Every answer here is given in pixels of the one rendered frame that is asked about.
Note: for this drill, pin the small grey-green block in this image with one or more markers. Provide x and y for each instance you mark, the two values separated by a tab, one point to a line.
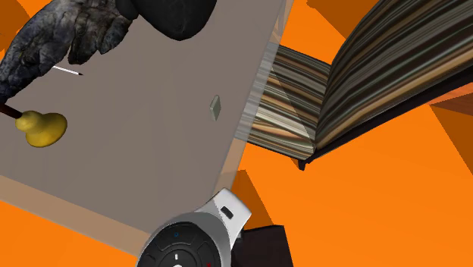
215	108

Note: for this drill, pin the grey table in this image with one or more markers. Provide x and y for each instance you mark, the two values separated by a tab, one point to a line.
147	140

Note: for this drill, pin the dark robot stand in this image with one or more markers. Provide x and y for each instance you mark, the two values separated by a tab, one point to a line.
264	246

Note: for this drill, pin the black rounded object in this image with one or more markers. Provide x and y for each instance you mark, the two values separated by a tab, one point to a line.
177	18

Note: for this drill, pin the white pen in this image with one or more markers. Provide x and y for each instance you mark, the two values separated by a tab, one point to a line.
67	70

